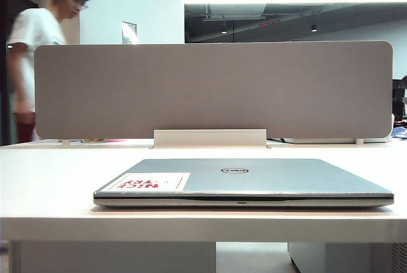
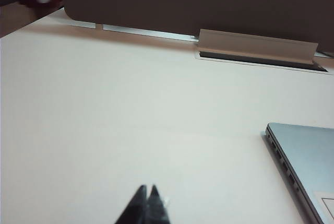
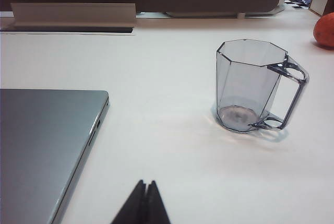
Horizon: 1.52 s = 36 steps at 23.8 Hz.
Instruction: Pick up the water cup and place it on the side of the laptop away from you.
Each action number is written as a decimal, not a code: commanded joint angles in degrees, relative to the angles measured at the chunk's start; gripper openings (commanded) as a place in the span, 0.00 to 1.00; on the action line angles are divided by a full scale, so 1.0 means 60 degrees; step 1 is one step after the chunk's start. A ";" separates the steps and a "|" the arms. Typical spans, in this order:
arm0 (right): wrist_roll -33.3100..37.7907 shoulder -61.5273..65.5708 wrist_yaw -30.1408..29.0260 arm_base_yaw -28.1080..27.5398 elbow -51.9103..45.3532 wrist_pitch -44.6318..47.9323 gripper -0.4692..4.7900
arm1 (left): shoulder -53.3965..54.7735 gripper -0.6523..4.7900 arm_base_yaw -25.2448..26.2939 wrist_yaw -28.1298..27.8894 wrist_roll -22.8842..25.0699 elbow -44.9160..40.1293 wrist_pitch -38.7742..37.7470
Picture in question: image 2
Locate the silver closed laptop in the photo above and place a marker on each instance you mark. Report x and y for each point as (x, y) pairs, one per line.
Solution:
(313, 156)

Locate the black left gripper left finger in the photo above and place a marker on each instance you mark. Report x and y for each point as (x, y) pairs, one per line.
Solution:
(135, 208)

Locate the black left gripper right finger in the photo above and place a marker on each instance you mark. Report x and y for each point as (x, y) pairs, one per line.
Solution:
(156, 208)

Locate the beige divider support foot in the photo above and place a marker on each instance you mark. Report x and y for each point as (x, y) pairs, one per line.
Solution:
(99, 26)

